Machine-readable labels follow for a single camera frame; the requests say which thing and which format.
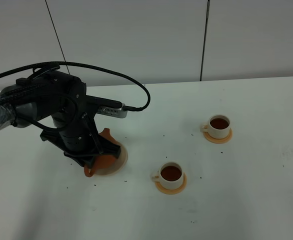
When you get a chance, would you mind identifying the white teacup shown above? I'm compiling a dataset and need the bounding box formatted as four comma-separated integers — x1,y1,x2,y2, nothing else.
200,115,231,139
151,162,184,190

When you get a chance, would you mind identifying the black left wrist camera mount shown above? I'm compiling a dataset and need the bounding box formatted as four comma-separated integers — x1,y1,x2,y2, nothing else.
85,95,128,119

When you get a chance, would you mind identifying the white teacup near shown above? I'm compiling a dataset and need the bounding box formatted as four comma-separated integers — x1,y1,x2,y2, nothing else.
151,162,184,190

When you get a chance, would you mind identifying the brown clay teapot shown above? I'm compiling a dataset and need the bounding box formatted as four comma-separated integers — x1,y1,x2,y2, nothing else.
83,128,118,178

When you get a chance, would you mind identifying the beige round teapot saucer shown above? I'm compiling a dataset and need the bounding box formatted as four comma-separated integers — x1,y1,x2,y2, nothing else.
95,142,129,177

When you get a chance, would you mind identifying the white teacup far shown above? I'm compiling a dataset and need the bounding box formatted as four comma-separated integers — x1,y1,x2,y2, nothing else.
200,115,231,139

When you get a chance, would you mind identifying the orange coaster near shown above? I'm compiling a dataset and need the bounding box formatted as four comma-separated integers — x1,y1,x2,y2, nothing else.
154,173,187,195

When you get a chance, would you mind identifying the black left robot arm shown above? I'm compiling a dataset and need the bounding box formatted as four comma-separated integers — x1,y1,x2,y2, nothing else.
0,70,121,164

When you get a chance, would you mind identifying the orange coaster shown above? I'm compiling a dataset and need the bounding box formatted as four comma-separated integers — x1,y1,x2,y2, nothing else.
154,173,187,195
202,128,233,144

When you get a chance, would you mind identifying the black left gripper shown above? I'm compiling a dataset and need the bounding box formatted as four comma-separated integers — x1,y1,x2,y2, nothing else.
40,112,121,168

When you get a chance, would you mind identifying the orange coaster far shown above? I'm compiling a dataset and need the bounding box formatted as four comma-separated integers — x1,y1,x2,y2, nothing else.
202,128,233,144

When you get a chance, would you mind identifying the black braided cable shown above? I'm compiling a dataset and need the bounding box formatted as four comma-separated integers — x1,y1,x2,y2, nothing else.
0,61,151,132

